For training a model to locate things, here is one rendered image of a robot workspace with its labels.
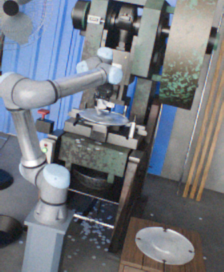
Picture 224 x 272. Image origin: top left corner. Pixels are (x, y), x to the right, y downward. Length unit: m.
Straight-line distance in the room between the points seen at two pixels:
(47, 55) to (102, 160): 1.72
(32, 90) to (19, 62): 2.35
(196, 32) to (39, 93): 0.77
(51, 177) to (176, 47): 0.81
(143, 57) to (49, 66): 1.68
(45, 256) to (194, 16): 1.26
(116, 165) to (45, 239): 0.64
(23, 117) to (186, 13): 0.86
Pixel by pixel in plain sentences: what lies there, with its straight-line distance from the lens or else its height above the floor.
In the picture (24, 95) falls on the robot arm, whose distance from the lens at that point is 1.34.
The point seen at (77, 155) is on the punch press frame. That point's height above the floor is 0.56.
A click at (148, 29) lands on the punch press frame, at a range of 2.00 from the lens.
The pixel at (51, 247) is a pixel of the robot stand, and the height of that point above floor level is 0.35.
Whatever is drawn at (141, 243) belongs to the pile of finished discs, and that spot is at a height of 0.35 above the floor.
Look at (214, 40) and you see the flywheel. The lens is 2.04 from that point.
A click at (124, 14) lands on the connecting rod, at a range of 2.06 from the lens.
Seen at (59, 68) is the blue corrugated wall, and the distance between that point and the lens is 3.50.
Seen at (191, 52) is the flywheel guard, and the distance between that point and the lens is 1.71.
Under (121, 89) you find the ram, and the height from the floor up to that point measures 0.95.
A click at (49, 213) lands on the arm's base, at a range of 1.59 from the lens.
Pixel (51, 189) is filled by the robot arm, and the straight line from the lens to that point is 1.54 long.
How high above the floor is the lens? 1.32
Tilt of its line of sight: 15 degrees down
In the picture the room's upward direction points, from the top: 11 degrees clockwise
